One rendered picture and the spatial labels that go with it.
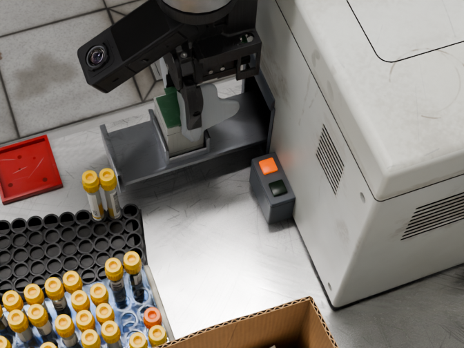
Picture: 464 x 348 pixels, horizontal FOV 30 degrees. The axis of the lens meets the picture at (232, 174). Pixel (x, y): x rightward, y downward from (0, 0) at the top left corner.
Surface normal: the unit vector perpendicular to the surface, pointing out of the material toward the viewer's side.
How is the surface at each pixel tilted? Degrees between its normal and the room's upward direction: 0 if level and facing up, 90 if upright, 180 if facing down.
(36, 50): 0
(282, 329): 90
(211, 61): 90
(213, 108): 81
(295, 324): 89
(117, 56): 30
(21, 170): 0
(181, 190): 0
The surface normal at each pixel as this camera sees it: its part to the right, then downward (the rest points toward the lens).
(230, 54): 0.35, 0.83
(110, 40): -0.44, -0.26
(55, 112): 0.03, -0.47
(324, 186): -0.94, 0.29
